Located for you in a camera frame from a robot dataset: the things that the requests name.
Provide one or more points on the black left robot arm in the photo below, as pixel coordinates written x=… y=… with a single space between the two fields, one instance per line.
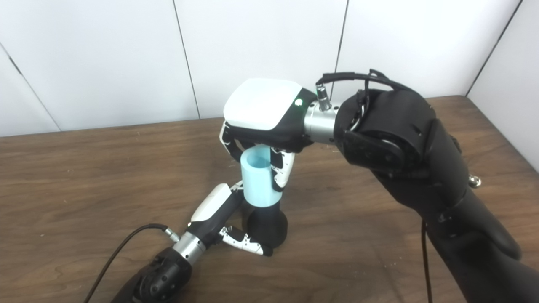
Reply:
x=160 y=280

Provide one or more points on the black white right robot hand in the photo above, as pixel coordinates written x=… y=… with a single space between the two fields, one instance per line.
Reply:
x=265 y=105

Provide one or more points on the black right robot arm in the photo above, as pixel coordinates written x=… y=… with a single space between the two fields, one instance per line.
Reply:
x=400 y=139

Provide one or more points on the black flared nozzle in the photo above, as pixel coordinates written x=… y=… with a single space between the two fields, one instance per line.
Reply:
x=267 y=225

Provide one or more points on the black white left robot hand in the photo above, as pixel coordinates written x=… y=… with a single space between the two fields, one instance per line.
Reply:
x=212 y=208

